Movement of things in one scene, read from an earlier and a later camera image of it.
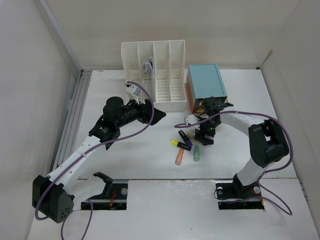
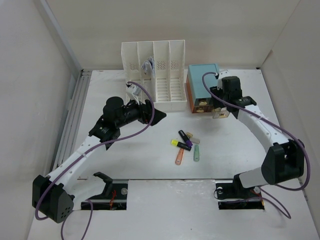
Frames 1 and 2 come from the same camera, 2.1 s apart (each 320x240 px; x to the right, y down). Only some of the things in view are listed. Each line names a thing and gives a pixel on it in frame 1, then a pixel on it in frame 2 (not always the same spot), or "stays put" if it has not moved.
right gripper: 200,136 to 216,103
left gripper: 145,111 stays put
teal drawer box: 203,81 stays put
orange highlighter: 179,156 stays put
